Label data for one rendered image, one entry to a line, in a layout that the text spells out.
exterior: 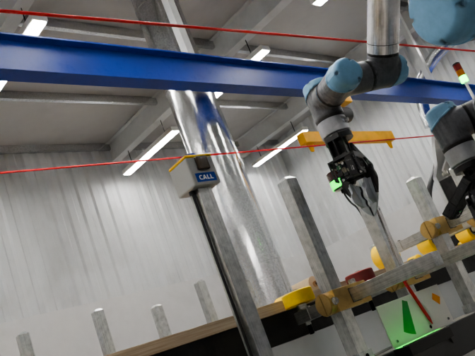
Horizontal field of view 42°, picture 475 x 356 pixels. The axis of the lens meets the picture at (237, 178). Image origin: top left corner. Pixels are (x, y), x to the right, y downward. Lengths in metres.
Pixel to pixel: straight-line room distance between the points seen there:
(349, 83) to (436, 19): 0.39
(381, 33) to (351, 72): 0.12
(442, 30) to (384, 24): 0.42
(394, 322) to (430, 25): 0.71
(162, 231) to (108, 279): 1.43
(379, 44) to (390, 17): 0.06
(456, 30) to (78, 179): 9.33
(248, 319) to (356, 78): 0.60
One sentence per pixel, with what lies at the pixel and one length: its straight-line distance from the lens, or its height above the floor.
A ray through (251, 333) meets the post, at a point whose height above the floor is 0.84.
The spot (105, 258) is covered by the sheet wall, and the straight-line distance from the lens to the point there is 9.84.
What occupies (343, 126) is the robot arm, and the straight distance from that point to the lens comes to 1.52.
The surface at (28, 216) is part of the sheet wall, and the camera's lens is 9.55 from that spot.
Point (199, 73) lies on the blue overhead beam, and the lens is 5.77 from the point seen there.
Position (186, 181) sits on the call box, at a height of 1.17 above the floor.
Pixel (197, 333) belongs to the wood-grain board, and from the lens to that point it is 1.43.
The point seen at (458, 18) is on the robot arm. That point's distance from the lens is 1.09.
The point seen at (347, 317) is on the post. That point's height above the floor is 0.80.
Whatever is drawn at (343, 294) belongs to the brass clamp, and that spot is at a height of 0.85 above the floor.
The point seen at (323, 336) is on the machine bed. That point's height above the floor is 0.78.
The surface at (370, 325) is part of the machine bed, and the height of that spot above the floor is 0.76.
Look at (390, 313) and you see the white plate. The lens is 1.52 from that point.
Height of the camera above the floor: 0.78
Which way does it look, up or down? 16 degrees up
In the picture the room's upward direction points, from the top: 21 degrees counter-clockwise
